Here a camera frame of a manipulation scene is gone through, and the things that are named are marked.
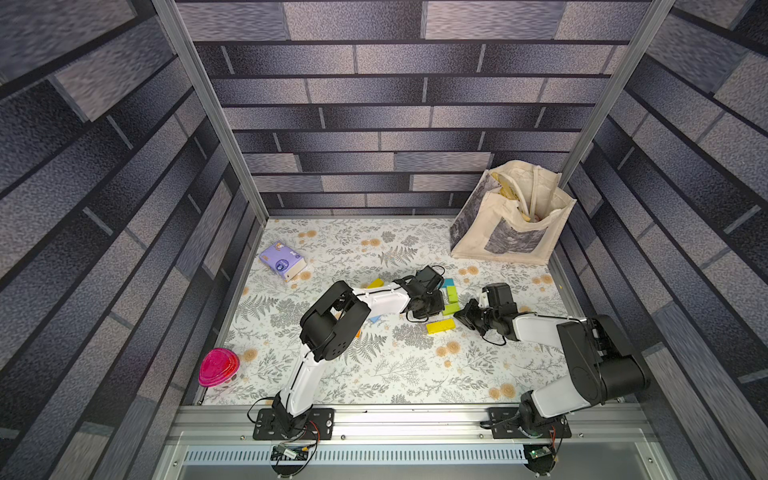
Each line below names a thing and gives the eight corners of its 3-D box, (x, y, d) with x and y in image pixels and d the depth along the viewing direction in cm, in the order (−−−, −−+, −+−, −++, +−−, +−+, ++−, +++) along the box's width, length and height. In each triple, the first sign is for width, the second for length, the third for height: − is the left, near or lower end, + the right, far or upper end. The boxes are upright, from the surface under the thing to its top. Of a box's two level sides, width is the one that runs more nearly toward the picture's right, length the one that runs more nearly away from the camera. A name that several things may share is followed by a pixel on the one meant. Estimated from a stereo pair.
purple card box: (264, 265, 108) (258, 254, 103) (283, 249, 113) (279, 238, 108) (287, 283, 103) (282, 273, 98) (307, 266, 108) (303, 255, 103)
